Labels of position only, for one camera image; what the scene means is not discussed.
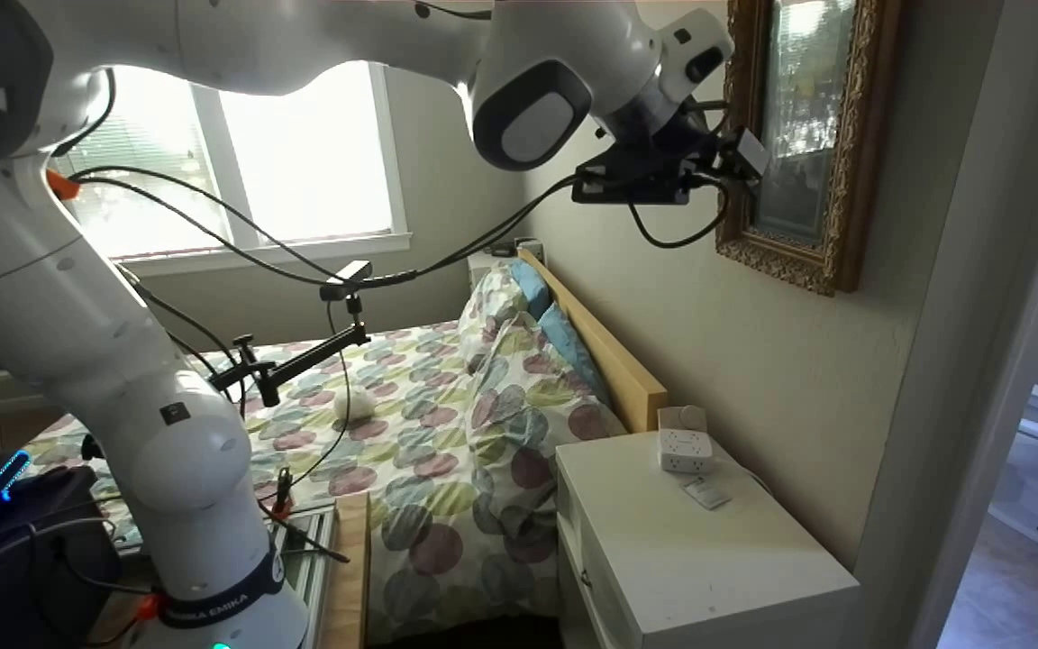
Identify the white multi-outlet adapter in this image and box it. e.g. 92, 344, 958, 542
658, 428, 715, 475

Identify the white ball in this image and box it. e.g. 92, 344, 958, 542
333, 388, 377, 425

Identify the window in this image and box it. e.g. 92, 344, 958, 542
55, 61, 414, 277

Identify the blue pillow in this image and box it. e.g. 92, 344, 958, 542
510, 260, 552, 322
537, 302, 612, 405

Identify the bed with patterned cover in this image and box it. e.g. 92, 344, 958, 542
19, 248, 669, 646

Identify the white nightstand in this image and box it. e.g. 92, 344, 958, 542
554, 431, 861, 649

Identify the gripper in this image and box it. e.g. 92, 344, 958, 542
641, 97, 771, 186

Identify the camera on mount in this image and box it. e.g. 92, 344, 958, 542
207, 260, 374, 408

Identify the small white packet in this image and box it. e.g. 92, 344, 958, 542
681, 477, 733, 511

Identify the black clamp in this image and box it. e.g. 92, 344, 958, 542
267, 465, 297, 525

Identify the black box with blue light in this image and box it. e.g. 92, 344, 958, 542
0, 449, 125, 649

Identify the small patterned pillow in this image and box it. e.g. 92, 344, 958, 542
458, 266, 531, 372

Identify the white bedside table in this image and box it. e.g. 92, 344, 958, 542
468, 236, 546, 291

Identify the gilt picture frame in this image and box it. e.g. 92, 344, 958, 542
715, 0, 904, 297

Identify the large patterned pillow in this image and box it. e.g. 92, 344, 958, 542
465, 323, 630, 546

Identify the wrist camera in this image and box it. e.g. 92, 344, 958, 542
571, 149, 696, 206

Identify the wall socket plate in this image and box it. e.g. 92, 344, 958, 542
658, 405, 709, 434

